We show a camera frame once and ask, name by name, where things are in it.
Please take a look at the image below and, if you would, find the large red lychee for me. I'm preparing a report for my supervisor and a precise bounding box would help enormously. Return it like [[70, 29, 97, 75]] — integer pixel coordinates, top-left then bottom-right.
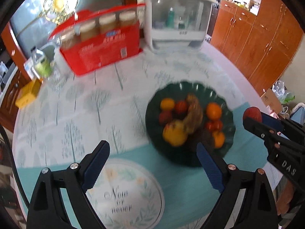
[[242, 106, 262, 123]]

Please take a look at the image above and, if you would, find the tree patterned tablecloth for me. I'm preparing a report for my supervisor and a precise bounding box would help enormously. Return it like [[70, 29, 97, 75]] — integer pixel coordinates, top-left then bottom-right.
[[13, 43, 282, 228]]

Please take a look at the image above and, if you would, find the white plastic storage container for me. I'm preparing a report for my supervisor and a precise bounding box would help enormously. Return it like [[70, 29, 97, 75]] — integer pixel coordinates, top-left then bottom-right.
[[137, 0, 216, 53]]

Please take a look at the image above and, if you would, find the small orange kumquat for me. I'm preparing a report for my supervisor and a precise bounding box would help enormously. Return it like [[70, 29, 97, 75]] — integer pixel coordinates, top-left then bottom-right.
[[160, 98, 175, 111]]

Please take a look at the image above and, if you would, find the small tomato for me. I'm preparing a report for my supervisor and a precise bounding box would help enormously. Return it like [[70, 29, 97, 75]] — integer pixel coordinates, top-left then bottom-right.
[[205, 120, 215, 132]]

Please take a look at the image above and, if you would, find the dark avocado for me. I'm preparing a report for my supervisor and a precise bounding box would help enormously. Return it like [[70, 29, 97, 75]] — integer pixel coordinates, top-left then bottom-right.
[[200, 129, 214, 149]]

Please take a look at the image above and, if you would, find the small red lychee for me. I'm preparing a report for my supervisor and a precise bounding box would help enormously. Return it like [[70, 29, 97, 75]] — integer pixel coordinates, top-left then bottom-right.
[[158, 111, 173, 126]]

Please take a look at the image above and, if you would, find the overripe brown banana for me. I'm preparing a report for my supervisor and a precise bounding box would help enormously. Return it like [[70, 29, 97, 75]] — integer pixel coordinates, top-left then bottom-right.
[[182, 94, 203, 134]]

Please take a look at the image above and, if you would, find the yellow tin box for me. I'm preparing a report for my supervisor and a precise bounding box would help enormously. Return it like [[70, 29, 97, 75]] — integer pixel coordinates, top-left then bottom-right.
[[15, 79, 42, 109]]

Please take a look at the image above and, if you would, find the red cardboard box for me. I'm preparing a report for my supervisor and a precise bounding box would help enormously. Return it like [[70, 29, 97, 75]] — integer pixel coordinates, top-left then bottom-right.
[[49, 3, 146, 76]]

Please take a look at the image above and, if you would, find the mandarin with stem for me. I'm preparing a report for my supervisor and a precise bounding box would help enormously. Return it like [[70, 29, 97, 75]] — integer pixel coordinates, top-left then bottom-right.
[[206, 102, 222, 120]]

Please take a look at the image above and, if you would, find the large red tomato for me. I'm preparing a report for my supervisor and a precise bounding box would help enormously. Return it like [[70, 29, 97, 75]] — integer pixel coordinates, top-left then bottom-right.
[[213, 120, 223, 131]]

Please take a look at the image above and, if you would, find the wooden cabinet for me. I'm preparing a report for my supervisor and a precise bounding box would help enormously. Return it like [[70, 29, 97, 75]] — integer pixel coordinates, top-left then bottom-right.
[[210, 0, 303, 95]]

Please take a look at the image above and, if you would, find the medium red tomato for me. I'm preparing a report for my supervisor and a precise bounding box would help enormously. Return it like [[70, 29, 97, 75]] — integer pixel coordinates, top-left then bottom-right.
[[174, 100, 188, 115]]

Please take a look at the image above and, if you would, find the dark green leaf plate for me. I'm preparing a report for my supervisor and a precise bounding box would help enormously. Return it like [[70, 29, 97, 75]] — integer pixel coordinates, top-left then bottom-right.
[[145, 81, 236, 168]]

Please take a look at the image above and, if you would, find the green label glass bottle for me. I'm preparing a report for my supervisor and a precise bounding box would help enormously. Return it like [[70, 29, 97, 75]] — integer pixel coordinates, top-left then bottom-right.
[[31, 47, 52, 79]]

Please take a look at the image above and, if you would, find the person right hand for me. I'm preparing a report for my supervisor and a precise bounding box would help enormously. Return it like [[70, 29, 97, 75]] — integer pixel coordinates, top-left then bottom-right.
[[276, 179, 295, 216]]

